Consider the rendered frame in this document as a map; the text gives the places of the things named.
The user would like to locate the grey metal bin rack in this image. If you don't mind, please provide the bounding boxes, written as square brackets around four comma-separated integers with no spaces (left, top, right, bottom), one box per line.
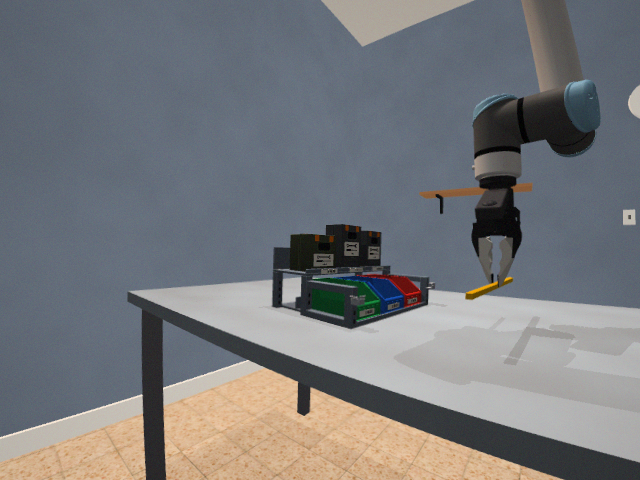
[272,247,435,329]

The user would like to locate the yellow bar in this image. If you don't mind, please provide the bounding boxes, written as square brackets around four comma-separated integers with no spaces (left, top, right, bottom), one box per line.
[465,277,513,300]

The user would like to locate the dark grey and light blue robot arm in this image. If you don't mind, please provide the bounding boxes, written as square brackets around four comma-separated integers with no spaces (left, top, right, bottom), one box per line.
[472,0,600,220]

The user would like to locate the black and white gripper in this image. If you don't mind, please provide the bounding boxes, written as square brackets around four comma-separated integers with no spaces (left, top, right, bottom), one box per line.
[472,175,522,287]

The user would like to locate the red bin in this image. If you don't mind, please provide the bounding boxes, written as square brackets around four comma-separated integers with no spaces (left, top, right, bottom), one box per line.
[357,274,420,308]

